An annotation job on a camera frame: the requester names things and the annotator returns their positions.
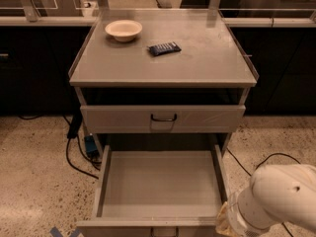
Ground black floor cable left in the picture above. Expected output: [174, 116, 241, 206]
[17, 112, 102, 180]

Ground grey top drawer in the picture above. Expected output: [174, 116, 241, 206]
[81, 105, 245, 133]

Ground long background counter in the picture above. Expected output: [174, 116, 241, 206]
[0, 11, 316, 28]

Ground grey drawer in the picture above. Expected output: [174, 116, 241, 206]
[77, 145, 229, 237]
[81, 105, 245, 133]

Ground black floor cable right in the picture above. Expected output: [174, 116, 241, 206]
[226, 147, 301, 237]

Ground black floor cable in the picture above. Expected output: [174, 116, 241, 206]
[226, 147, 301, 237]
[17, 112, 102, 180]

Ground blue power adapter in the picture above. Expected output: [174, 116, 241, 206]
[84, 135, 98, 156]

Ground white bowl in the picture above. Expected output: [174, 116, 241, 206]
[105, 20, 142, 42]

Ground grey drawer cabinet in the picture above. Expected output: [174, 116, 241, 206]
[70, 9, 258, 149]

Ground dark blue snack packet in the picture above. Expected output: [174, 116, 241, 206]
[148, 41, 181, 56]

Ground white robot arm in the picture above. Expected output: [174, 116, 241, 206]
[215, 164, 316, 237]

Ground blue tape cross mark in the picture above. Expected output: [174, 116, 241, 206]
[49, 227, 80, 237]

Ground white padded gripper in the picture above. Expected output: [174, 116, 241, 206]
[215, 191, 264, 237]

